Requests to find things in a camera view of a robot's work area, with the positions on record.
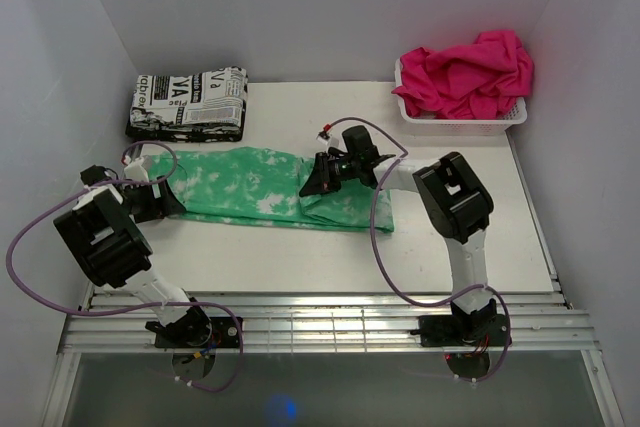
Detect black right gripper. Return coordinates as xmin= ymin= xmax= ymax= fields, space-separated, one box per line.
xmin=299 ymin=152 xmax=360 ymax=198

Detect green white tie-dye trousers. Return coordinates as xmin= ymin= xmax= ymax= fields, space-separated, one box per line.
xmin=149 ymin=147 xmax=374 ymax=232

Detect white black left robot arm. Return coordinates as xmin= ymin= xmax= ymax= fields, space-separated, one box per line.
xmin=53 ymin=158 xmax=213 ymax=347

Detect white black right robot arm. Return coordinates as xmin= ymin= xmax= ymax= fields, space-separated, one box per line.
xmin=299 ymin=125 xmax=511 ymax=349

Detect newspaper print folded trousers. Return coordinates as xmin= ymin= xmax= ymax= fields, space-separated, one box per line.
xmin=125 ymin=66 xmax=248 ymax=143

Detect pink crumpled trousers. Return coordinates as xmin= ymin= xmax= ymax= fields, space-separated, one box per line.
xmin=393 ymin=30 xmax=535 ymax=121

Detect white plastic basket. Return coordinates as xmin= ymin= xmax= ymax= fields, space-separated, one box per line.
xmin=393 ymin=57 xmax=529 ymax=137

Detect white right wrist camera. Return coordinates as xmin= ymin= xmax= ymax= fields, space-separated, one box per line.
xmin=316 ymin=124 xmax=340 ymax=150

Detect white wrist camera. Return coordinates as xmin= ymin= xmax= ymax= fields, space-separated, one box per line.
xmin=122 ymin=155 xmax=152 ymax=185
xmin=316 ymin=124 xmax=340 ymax=150

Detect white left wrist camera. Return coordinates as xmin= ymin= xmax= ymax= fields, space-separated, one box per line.
xmin=122 ymin=155 xmax=152 ymax=185

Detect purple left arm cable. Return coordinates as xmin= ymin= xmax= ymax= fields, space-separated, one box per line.
xmin=6 ymin=140 xmax=246 ymax=394

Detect aluminium rail frame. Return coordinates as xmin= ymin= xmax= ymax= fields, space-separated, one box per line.
xmin=58 ymin=288 xmax=600 ymax=354

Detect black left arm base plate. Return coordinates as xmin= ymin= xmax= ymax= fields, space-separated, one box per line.
xmin=153 ymin=316 xmax=241 ymax=350

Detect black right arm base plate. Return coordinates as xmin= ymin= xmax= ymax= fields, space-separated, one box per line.
xmin=410 ymin=315 xmax=511 ymax=347

